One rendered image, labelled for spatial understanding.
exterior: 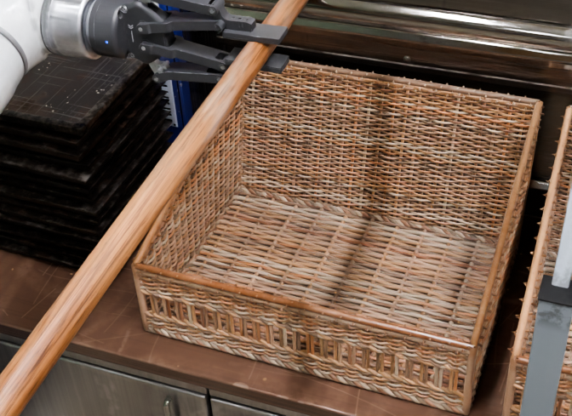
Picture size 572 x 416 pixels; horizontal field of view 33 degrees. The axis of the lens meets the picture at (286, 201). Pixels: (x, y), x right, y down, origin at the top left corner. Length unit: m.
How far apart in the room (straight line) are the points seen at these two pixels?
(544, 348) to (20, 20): 0.74
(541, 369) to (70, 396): 0.89
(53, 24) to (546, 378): 0.74
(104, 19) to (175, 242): 0.59
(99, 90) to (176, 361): 0.47
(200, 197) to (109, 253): 0.87
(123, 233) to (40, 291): 0.91
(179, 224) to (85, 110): 0.25
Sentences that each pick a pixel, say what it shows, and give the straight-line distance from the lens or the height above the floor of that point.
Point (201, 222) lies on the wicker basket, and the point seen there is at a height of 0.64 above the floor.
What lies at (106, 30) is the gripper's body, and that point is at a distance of 1.17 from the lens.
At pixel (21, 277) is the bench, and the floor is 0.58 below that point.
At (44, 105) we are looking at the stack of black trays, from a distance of 1.64.
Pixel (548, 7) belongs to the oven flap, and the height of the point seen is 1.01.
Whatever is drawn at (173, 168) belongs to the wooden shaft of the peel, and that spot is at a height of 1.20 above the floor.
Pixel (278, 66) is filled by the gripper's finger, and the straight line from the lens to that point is 1.12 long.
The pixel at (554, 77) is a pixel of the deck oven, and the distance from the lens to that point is 1.69.
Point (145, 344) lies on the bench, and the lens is 1.63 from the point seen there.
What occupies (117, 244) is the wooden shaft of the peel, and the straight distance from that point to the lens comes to 0.86.
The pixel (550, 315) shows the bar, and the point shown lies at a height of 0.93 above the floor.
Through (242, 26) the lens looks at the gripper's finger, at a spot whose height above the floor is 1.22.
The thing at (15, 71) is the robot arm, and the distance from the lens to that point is 1.19.
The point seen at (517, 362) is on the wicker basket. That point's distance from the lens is 1.39.
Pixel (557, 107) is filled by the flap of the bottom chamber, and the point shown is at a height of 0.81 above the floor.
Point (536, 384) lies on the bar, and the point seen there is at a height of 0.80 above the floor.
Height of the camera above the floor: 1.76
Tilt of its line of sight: 39 degrees down
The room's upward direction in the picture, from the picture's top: 3 degrees counter-clockwise
